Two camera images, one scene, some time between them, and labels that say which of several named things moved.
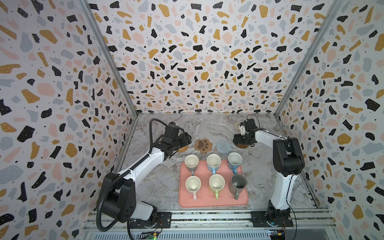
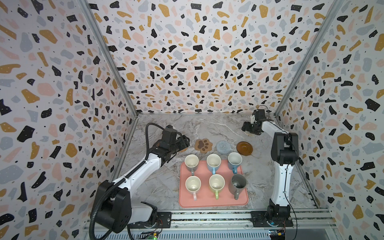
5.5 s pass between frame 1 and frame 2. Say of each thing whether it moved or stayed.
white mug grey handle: stayed
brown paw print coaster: stayed
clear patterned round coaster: moved
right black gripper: moved
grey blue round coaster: stayed
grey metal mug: stayed
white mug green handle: stayed
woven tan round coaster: stayed
